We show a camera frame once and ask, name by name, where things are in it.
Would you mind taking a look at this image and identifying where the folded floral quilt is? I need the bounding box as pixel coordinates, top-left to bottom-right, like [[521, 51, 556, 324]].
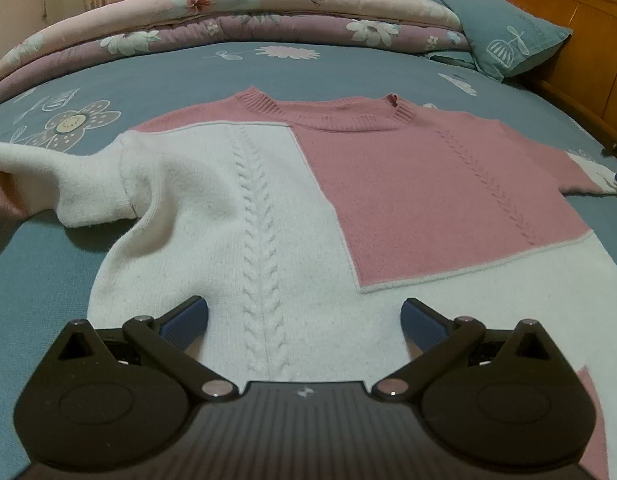
[[0, 0, 476, 111]]

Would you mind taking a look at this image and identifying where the pink and white sweater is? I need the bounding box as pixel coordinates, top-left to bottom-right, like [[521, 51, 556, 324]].
[[0, 87, 617, 480]]

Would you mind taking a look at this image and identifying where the blue pillow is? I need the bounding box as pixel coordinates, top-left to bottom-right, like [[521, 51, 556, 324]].
[[417, 0, 574, 82]]

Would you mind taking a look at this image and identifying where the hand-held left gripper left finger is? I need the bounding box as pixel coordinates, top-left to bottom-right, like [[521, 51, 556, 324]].
[[38, 296, 238, 402]]

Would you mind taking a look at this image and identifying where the wooden bed headboard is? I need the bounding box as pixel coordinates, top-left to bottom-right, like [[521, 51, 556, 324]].
[[451, 0, 617, 171]]

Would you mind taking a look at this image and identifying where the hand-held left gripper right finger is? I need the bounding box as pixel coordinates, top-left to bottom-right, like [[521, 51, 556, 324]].
[[372, 297, 574, 403]]

